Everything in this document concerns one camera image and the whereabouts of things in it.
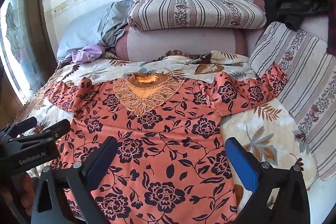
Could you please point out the orange floral shirt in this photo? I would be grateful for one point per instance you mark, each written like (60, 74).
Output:
(162, 140)

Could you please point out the pale blue pillow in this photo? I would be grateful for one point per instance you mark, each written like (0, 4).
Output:
(89, 29)

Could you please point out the dark wooden window frame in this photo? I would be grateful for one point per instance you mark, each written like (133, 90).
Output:
(39, 22)

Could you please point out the stained glass window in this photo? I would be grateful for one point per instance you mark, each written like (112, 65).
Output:
(13, 37)

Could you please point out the striped floral bolster pillow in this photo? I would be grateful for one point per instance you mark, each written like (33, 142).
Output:
(199, 14)

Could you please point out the pile of dark clothes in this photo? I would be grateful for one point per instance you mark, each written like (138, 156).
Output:
(294, 3)

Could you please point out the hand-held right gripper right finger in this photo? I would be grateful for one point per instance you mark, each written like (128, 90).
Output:
(242, 166)

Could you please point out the leaf-printed cream blanket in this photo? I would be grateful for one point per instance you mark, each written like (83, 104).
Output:
(262, 134)

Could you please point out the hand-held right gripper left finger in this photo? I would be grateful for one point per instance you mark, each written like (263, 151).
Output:
(97, 169)

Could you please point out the purple floral cloth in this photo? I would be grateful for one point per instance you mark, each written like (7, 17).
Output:
(86, 54)

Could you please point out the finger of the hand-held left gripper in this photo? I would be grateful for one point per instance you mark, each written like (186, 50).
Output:
(47, 132)
(21, 125)

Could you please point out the striped floral flat cushion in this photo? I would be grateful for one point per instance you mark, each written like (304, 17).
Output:
(302, 77)

